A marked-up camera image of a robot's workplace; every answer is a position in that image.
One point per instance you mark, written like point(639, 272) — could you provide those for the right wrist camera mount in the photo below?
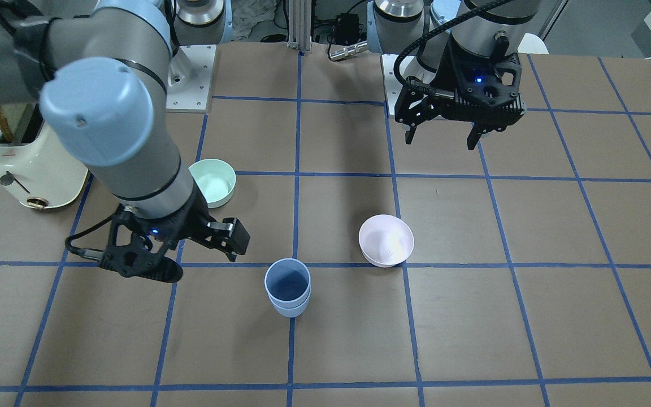
point(136, 247)

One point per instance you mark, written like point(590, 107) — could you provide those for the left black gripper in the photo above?
point(447, 72)

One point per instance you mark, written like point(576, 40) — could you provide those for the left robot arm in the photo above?
point(416, 32)

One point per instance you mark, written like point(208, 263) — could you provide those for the cream white toaster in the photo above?
point(35, 168)

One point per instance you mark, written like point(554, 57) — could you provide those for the green bowl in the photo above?
point(216, 179)

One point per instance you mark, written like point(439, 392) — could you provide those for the aluminium frame post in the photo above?
point(300, 24)

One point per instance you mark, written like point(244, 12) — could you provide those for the toast slice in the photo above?
point(7, 123)

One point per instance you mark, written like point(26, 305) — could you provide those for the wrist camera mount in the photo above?
point(487, 92)
point(136, 247)

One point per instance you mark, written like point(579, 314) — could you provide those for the blue cup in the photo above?
point(291, 312)
point(288, 283)

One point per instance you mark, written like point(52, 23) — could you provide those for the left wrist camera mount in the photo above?
point(487, 92)

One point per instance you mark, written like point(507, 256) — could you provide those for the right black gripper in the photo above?
point(194, 216)

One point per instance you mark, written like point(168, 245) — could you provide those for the pink bowl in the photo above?
point(385, 240)

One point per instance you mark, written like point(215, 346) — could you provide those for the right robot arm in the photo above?
point(100, 83)

